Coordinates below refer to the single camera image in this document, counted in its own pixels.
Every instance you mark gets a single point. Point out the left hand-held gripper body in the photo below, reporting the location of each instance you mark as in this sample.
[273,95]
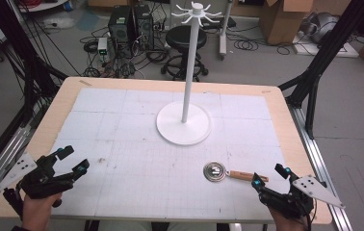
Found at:
[42,184]

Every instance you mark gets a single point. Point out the large open cardboard box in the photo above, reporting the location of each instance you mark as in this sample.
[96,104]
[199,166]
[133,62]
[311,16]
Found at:
[282,22]

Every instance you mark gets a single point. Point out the white grid mat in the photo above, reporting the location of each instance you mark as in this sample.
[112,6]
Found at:
[138,179]

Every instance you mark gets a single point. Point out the black metal frame stand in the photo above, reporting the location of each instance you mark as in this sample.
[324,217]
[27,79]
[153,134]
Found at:
[26,57]
[318,64]

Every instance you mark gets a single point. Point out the white rolling stand pole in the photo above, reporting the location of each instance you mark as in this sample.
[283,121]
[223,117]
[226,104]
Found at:
[224,29]

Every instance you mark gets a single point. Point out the grey rounded appliance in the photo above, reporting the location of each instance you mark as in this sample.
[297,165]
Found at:
[323,27]

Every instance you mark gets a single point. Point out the white hook rack stand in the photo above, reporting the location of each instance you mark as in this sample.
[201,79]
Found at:
[189,80]

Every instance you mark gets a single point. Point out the black computer tower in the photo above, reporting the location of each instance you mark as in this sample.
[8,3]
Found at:
[144,25]
[119,24]

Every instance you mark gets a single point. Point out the person's right hand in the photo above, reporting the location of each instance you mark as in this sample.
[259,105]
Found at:
[287,224]

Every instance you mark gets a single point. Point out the small silver box green light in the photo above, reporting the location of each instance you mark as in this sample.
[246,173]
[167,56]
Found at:
[102,46]

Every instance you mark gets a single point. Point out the person's left hand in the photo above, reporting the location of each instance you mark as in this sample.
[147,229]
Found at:
[37,211]

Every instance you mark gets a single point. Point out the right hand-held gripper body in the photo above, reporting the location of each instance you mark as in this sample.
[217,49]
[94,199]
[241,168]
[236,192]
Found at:
[294,202]

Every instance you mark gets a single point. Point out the black round stool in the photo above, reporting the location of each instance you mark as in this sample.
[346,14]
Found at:
[186,38]

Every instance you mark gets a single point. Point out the white flat board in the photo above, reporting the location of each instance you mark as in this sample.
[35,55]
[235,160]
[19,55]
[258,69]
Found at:
[331,49]

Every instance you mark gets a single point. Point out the aluminium rail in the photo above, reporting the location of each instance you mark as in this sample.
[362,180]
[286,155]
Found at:
[318,160]
[2,157]

